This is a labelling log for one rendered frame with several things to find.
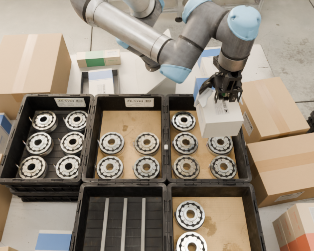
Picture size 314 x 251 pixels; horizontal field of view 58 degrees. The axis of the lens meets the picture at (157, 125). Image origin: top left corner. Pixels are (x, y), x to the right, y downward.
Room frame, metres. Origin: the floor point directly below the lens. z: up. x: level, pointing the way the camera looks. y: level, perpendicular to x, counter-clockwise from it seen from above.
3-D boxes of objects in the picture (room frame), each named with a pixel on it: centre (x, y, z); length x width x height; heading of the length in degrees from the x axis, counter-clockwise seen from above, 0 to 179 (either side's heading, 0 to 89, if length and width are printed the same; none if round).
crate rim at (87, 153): (0.57, 0.12, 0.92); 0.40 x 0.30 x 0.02; 0
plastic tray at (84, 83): (0.95, 0.30, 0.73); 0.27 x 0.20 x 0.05; 6
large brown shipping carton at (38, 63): (1.00, 0.63, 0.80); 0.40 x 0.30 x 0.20; 3
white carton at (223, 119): (0.59, -0.20, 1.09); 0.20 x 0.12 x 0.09; 5
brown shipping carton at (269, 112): (0.77, -0.51, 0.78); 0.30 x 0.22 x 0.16; 12
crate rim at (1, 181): (0.57, 0.42, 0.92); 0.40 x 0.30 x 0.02; 0
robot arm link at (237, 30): (0.57, -0.20, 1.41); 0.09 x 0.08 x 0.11; 49
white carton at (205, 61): (1.12, -0.30, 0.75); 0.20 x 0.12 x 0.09; 9
